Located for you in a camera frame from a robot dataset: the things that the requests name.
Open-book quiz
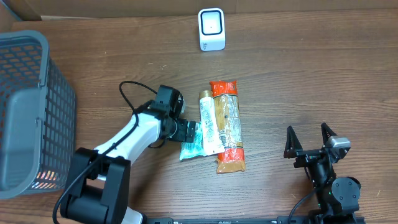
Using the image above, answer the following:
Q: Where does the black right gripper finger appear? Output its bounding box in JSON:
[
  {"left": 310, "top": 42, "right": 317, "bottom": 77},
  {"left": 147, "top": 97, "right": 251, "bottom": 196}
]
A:
[
  {"left": 321, "top": 123, "right": 336, "bottom": 146},
  {"left": 284, "top": 126, "right": 303, "bottom": 158}
]

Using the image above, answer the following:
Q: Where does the teal tissue pack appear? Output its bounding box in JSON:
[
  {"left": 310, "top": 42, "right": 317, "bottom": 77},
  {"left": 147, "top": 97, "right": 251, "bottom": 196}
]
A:
[{"left": 179, "top": 122, "right": 206, "bottom": 161}]

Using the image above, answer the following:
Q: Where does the white tube with gold cap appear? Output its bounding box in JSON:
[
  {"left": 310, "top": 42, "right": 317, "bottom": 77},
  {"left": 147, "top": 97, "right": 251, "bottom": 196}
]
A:
[{"left": 199, "top": 90, "right": 224, "bottom": 156}]

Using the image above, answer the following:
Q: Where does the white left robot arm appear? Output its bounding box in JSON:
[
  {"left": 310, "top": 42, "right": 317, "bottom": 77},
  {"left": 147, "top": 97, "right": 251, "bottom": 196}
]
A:
[{"left": 52, "top": 85, "right": 196, "bottom": 224}]

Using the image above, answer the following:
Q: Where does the orange spaghetti pasta package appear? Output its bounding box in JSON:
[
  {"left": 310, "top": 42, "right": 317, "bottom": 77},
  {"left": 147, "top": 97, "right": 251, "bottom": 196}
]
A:
[{"left": 210, "top": 80, "right": 246, "bottom": 174}]

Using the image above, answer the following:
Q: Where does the grey plastic shopping basket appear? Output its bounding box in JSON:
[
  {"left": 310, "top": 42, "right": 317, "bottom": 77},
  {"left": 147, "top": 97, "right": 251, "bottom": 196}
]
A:
[{"left": 1, "top": 30, "right": 76, "bottom": 200}]

